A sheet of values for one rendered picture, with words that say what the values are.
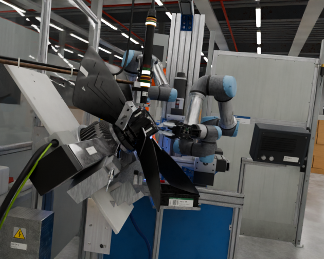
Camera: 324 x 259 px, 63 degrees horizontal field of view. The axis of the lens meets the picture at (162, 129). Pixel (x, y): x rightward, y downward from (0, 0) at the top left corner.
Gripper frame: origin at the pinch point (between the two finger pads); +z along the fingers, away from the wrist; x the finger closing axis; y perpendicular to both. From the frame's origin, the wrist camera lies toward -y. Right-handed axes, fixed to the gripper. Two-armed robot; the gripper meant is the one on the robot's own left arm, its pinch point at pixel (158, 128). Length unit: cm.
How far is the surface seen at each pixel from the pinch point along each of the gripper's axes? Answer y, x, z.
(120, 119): 15.9, -4.9, 26.0
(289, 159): 24, 7, -68
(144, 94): 4.0, -14.7, 11.8
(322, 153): -293, 94, -761
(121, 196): 17.2, 24.2, 22.1
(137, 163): 6.8, 14.8, 11.8
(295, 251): -26, 122, -201
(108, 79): 18.6, -18.0, 33.3
